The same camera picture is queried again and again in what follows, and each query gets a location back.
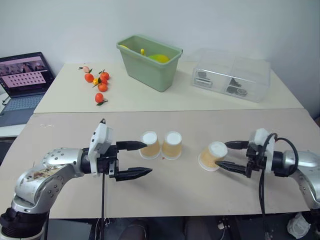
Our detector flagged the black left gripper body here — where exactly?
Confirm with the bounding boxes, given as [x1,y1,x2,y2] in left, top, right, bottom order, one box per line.
[96,141,120,182]

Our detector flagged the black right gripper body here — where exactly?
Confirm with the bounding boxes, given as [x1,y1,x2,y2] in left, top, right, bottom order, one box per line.
[245,141,268,179]

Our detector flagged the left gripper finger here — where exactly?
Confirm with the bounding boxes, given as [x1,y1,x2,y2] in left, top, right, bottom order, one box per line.
[116,140,148,152]
[116,166,154,182]

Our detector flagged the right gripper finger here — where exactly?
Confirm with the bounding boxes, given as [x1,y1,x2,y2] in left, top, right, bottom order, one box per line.
[224,140,250,151]
[215,160,251,176]

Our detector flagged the orange paper cup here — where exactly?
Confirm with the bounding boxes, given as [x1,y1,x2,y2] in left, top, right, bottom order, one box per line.
[139,130,161,160]
[197,141,229,173]
[161,130,183,161]

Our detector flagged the black round parts in drawer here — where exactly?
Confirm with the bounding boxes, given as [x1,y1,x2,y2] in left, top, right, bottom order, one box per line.
[225,77,249,97]

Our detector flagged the dark rounded shape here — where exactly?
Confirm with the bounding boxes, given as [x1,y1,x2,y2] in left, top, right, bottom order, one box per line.
[119,219,147,240]

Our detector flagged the clear plastic drawer box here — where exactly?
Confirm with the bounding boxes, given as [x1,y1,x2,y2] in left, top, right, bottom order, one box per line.
[191,47,272,103]

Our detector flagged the green plastic bin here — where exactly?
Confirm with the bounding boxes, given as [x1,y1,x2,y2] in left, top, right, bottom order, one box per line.
[115,34,184,93]

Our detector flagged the white crumpled object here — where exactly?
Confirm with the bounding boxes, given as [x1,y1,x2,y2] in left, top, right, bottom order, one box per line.
[286,212,313,239]

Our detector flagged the yellow-green toy fruit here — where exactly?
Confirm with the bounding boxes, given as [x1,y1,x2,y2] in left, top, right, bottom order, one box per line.
[148,53,171,64]

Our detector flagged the grey open laptop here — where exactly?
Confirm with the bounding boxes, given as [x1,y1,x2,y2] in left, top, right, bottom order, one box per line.
[0,51,57,128]

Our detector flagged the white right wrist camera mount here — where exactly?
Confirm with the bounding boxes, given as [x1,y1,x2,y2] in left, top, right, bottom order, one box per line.
[249,127,276,174]

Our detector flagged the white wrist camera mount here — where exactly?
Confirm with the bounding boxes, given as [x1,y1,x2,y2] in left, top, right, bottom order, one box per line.
[249,127,276,174]
[87,121,114,177]

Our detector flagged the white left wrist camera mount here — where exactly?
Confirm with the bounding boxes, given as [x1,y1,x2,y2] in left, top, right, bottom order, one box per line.
[87,121,114,177]

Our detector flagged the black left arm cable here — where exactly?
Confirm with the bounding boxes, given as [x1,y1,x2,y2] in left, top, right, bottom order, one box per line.
[100,173,106,240]

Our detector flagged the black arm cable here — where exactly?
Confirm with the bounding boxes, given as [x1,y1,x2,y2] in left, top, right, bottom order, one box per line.
[100,173,106,240]
[258,133,300,240]

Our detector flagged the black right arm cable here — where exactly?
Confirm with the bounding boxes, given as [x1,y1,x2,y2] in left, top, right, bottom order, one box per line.
[258,133,300,240]

